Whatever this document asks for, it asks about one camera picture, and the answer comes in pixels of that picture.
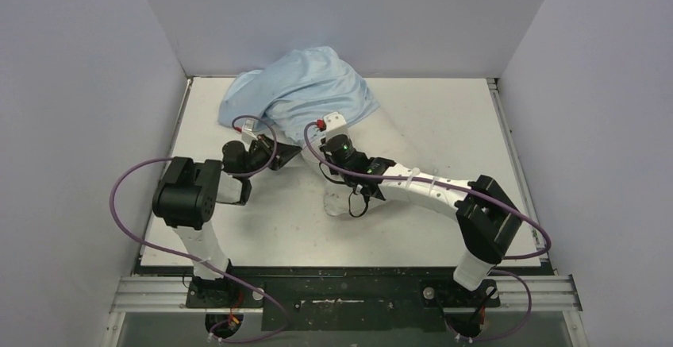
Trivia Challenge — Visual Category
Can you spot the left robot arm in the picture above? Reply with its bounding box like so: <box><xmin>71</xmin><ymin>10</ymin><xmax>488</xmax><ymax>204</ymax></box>
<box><xmin>152</xmin><ymin>134</ymin><xmax>302</xmax><ymax>307</ymax></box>

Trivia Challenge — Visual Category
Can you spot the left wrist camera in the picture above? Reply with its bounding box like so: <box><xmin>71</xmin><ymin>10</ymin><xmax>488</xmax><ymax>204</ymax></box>
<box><xmin>239</xmin><ymin>119</ymin><xmax>257</xmax><ymax>144</ymax></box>

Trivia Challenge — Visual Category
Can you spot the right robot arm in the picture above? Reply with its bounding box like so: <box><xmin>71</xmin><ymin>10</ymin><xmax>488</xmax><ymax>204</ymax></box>
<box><xmin>319</xmin><ymin>134</ymin><xmax>522</xmax><ymax>306</ymax></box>

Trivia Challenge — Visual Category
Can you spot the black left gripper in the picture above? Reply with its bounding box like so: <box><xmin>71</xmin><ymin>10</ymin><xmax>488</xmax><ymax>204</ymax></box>
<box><xmin>241</xmin><ymin>134</ymin><xmax>302</xmax><ymax>179</ymax></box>

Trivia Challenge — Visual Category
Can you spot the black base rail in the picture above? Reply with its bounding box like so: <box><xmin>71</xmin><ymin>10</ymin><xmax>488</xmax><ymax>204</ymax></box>
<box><xmin>116</xmin><ymin>268</ymin><xmax>551</xmax><ymax>341</ymax></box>

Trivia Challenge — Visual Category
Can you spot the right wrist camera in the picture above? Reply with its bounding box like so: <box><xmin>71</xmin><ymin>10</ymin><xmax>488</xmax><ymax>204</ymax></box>
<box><xmin>317</xmin><ymin>111</ymin><xmax>348</xmax><ymax>137</ymax></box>

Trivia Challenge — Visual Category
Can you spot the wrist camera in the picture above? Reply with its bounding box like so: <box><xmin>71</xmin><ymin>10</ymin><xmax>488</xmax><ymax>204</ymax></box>
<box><xmin>317</xmin><ymin>111</ymin><xmax>348</xmax><ymax>137</ymax></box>
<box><xmin>239</xmin><ymin>119</ymin><xmax>257</xmax><ymax>144</ymax></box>

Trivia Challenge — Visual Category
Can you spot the light blue pillowcase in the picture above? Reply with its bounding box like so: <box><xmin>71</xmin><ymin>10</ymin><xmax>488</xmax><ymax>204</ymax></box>
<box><xmin>217</xmin><ymin>46</ymin><xmax>379</xmax><ymax>146</ymax></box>

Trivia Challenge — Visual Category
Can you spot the white pillow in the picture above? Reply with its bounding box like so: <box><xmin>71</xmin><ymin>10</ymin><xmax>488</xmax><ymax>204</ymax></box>
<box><xmin>323</xmin><ymin>108</ymin><xmax>437</xmax><ymax>217</ymax></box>

